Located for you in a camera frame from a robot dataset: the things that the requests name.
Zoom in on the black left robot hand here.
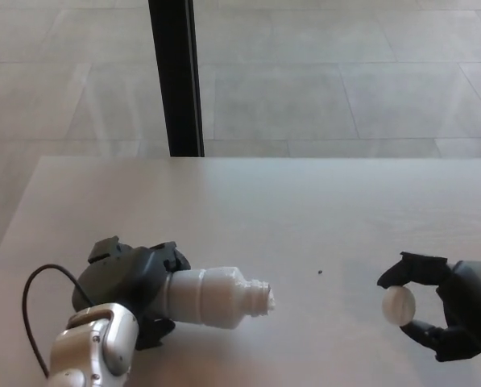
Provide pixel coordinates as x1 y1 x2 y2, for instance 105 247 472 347
71 237 192 351

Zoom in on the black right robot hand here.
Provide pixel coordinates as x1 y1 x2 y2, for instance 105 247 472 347
376 252 481 363

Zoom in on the white screw cap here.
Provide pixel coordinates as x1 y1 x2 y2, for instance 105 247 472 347
381 285 417 327

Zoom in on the white plastic bottle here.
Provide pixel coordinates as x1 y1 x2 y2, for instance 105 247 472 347
165 265 279 330

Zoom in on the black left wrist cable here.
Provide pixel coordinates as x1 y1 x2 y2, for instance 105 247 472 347
22 264 95 378

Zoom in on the black window frame post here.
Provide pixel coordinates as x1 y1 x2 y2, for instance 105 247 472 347
147 0 205 156

